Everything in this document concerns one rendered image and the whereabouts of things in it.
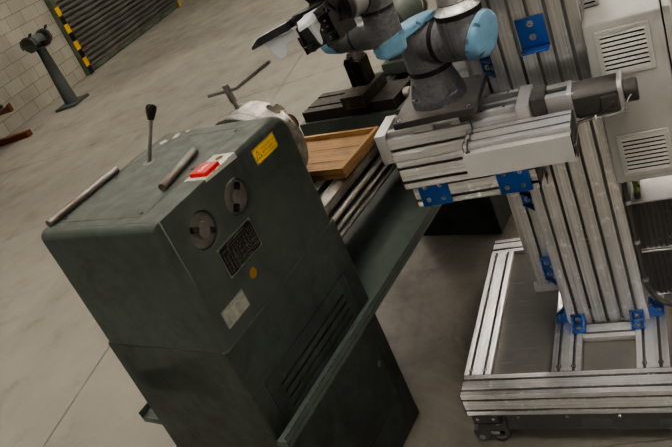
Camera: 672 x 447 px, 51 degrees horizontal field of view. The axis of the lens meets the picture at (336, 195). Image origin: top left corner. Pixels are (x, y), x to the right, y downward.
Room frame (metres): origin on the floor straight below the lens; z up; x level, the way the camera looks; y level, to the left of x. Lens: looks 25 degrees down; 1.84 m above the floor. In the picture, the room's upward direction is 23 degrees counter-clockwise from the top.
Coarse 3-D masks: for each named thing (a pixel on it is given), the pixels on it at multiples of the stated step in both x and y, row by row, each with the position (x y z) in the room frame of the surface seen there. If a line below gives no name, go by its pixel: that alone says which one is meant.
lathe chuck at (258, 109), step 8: (240, 104) 2.26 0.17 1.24; (248, 104) 2.22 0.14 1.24; (256, 104) 2.20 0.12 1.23; (264, 104) 2.20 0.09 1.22; (232, 112) 2.20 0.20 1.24; (240, 112) 2.17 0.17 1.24; (248, 112) 2.16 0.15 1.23; (256, 112) 2.15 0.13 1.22; (264, 112) 2.15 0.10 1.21; (272, 112) 2.16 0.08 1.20; (280, 112) 2.17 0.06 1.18; (288, 120) 2.15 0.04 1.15; (296, 128) 2.15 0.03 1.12; (296, 136) 2.13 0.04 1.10; (296, 144) 2.11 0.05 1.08; (304, 144) 2.14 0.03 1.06; (304, 152) 2.14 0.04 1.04; (304, 160) 2.14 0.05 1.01
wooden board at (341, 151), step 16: (368, 128) 2.46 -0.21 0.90; (320, 144) 2.56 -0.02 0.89; (336, 144) 2.49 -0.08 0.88; (352, 144) 2.42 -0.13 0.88; (368, 144) 2.36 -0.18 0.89; (320, 160) 2.40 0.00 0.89; (336, 160) 2.34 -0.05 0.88; (352, 160) 2.26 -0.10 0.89; (320, 176) 2.27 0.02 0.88; (336, 176) 2.23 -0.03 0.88
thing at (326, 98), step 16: (400, 80) 2.63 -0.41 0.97; (320, 96) 2.85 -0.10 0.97; (336, 96) 2.76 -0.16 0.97; (384, 96) 2.53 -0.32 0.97; (400, 96) 2.51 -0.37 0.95; (304, 112) 2.74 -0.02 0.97; (320, 112) 2.68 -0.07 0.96; (336, 112) 2.64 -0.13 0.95; (352, 112) 2.59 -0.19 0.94; (368, 112) 2.55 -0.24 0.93
